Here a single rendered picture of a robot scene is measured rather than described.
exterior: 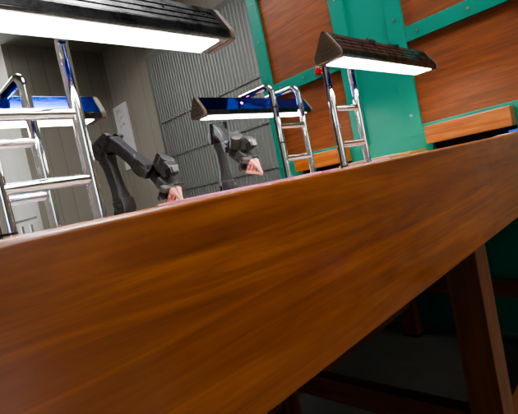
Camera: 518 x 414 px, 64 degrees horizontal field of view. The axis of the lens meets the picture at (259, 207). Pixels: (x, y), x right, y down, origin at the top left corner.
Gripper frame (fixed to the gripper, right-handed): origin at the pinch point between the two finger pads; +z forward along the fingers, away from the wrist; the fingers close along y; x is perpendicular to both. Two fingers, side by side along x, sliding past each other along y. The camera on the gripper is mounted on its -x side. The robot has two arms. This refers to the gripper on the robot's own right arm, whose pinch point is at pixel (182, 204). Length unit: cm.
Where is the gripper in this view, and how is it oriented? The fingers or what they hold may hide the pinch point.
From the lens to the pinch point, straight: 157.9
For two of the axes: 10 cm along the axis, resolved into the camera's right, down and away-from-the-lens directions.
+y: 7.0, -1.8, 6.9
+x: -3.0, 8.0, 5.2
